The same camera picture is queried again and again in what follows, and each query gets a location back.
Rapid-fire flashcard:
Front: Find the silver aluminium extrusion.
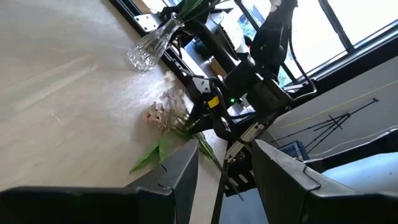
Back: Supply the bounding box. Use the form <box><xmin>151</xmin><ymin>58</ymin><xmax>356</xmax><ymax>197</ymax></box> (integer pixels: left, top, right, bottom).
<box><xmin>224</xmin><ymin>123</ymin><xmax>266</xmax><ymax>162</ymax></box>

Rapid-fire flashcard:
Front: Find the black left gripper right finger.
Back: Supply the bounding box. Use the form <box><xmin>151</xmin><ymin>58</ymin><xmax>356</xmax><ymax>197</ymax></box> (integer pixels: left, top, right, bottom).
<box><xmin>251</xmin><ymin>138</ymin><xmax>398</xmax><ymax>224</ymax></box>

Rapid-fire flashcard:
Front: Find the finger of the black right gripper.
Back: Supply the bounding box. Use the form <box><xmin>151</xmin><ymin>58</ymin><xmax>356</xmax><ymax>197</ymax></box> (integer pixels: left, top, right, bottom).
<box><xmin>187</xmin><ymin>116</ymin><xmax>218</xmax><ymax>135</ymax></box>

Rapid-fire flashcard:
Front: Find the black tripod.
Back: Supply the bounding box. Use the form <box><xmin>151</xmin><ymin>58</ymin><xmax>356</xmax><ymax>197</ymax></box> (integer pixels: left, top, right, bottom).
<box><xmin>270</xmin><ymin>98</ymin><xmax>380</xmax><ymax>154</ymax></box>

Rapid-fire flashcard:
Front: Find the faceted clear glass vase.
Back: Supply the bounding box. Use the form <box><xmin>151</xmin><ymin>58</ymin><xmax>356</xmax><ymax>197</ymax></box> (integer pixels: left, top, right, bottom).
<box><xmin>126</xmin><ymin>12</ymin><xmax>185</xmax><ymax>72</ymax></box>

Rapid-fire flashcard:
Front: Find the blue plastic crate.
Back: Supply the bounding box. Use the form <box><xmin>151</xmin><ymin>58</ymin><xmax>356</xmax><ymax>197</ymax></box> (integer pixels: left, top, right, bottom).
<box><xmin>279</xmin><ymin>139</ymin><xmax>306</xmax><ymax>161</ymax></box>

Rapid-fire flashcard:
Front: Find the pinkish white flower spray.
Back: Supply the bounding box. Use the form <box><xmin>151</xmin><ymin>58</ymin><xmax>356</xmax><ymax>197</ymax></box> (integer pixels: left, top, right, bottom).
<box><xmin>129</xmin><ymin>70</ymin><xmax>245</xmax><ymax>202</ymax></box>

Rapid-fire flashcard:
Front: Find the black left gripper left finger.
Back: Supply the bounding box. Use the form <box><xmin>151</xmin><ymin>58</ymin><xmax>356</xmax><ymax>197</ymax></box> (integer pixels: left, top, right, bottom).
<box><xmin>0</xmin><ymin>139</ymin><xmax>200</xmax><ymax>224</ymax></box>

